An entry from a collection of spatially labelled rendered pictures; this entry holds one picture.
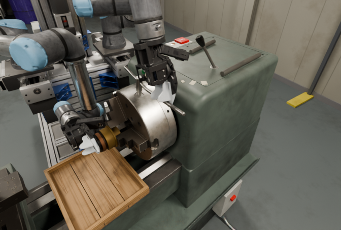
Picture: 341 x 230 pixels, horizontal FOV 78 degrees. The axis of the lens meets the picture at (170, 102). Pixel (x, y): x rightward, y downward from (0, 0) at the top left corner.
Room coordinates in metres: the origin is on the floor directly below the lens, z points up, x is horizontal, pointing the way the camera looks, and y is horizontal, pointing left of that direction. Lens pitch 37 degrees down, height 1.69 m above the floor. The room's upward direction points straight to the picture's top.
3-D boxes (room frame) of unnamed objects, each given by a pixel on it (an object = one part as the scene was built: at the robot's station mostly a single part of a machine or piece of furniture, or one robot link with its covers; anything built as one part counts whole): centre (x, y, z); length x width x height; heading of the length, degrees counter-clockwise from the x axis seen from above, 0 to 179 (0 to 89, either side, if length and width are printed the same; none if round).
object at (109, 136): (0.58, 0.24, 1.08); 0.09 x 0.09 x 0.09; 41
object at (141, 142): (0.56, 0.13, 1.09); 0.12 x 0.11 x 0.05; 41
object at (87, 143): (0.53, 0.30, 1.10); 0.09 x 0.06 x 0.03; 40
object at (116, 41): (1.33, 0.36, 1.21); 0.15 x 0.15 x 0.10
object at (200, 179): (0.95, -0.16, 0.43); 0.60 x 0.48 x 0.86; 131
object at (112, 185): (0.52, 0.32, 0.89); 0.36 x 0.30 x 0.04; 41
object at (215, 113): (0.95, -0.16, 1.06); 0.59 x 0.48 x 0.39; 131
